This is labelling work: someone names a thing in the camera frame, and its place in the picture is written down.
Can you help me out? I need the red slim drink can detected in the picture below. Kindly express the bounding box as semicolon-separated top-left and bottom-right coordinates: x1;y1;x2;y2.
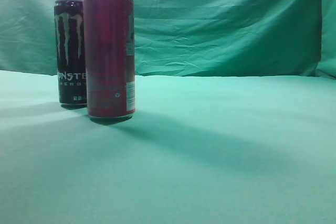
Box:
83;0;135;120

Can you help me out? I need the green table cloth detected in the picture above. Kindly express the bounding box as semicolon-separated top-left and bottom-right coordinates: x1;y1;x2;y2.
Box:
1;71;335;223

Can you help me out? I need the green backdrop cloth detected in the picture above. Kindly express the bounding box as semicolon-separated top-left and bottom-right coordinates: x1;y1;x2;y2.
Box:
1;0;335;78

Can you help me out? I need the black Monster energy can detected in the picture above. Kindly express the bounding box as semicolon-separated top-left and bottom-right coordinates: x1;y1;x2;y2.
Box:
54;0;87;107

